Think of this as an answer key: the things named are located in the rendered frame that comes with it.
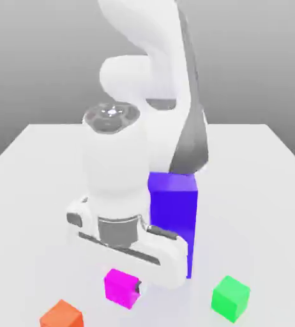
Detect small orange cube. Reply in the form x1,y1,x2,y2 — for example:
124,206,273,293
39,299,85,327

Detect small green cube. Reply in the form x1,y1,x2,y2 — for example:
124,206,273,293
211,275,252,324

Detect small magenta cube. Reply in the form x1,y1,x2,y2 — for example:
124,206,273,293
103,268,142,310

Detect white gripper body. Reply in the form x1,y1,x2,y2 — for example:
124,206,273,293
68,226,191,291

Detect large blue box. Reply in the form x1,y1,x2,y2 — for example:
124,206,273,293
147,172,199,280

